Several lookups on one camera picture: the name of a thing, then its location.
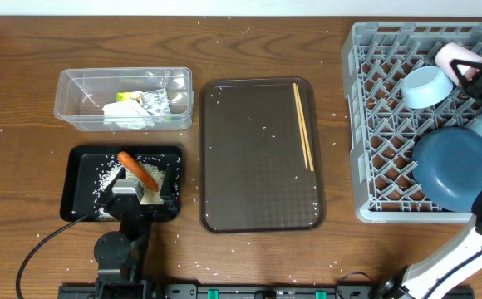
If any pink plastic cup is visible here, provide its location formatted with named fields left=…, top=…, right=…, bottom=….
left=435, top=42, right=482, bottom=86

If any pile of rice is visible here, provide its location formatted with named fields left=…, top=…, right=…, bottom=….
left=95, top=160, right=165, bottom=215

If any light blue bowl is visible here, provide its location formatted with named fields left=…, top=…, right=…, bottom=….
left=401, top=66, right=454, bottom=110

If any orange carrot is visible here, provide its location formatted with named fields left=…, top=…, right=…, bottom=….
left=117, top=151, right=160, bottom=192

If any dark blue plate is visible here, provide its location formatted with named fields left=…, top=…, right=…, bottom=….
left=412, top=127, right=482, bottom=213

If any white tissue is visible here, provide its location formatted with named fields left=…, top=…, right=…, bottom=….
left=102, top=100, right=155, bottom=130

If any silver foil snack wrapper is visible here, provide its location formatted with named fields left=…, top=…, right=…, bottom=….
left=116, top=88, right=171, bottom=116

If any wooden chopstick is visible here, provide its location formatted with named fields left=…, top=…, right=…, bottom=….
left=296, top=83, right=314, bottom=172
left=293, top=83, right=308, bottom=169

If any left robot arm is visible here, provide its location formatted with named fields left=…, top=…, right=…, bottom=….
left=94, top=167, right=180, bottom=299

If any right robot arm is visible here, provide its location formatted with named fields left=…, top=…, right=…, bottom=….
left=371, top=59, right=482, bottom=298

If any black waste tray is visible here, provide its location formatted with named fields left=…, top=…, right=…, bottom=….
left=60, top=145, right=183, bottom=222

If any grey dishwasher rack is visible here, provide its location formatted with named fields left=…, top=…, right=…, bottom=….
left=341, top=22, right=482, bottom=223

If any dark brown serving tray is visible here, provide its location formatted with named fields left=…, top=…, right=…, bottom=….
left=199, top=77, right=326, bottom=233

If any clear plastic bin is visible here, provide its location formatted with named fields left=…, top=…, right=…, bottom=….
left=54, top=67, right=194, bottom=131

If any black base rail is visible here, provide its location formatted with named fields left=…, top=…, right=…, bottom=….
left=57, top=284, right=372, bottom=299

